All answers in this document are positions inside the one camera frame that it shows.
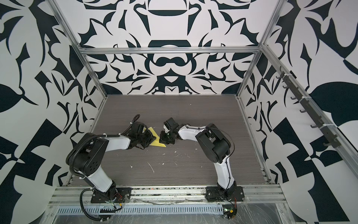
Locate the aluminium front rail frame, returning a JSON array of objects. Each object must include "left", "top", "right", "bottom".
[{"left": 49, "top": 184, "right": 287, "bottom": 205}]

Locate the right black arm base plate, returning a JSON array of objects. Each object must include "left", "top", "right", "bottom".
[{"left": 205, "top": 185, "right": 245, "bottom": 202}]

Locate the black wall hook rail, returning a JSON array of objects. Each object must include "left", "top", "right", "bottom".
[{"left": 277, "top": 67, "right": 342, "bottom": 148}]

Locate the left black corrugated cable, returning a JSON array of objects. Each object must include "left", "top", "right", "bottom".
[{"left": 79, "top": 188, "right": 124, "bottom": 222}]

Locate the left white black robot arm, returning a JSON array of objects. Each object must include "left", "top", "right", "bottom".
[{"left": 66, "top": 122, "right": 156, "bottom": 200}]

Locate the small green-lit electronics box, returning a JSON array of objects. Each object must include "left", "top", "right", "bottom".
[{"left": 222, "top": 204, "right": 237, "bottom": 219}]

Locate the yellow square paper sheet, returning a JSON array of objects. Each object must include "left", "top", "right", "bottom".
[{"left": 145, "top": 127, "right": 166, "bottom": 147}]

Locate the white slotted cable duct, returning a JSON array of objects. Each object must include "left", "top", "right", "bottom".
[{"left": 55, "top": 204, "right": 224, "bottom": 216}]

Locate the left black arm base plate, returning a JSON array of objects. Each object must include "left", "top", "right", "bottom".
[{"left": 90, "top": 187, "right": 132, "bottom": 203}]

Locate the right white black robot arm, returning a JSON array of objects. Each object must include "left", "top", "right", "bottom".
[{"left": 159, "top": 118, "right": 236, "bottom": 197}]

